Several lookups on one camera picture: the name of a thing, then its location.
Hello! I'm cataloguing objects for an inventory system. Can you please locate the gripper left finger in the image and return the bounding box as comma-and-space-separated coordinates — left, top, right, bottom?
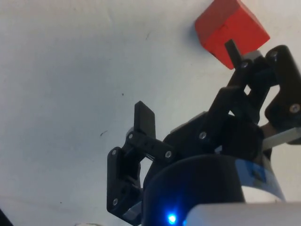
107, 100, 177, 222

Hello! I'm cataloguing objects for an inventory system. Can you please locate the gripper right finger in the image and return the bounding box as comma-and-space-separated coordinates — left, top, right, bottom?
198, 39, 301, 143

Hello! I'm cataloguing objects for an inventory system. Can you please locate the red cube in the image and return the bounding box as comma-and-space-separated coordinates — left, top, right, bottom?
194, 0, 270, 70

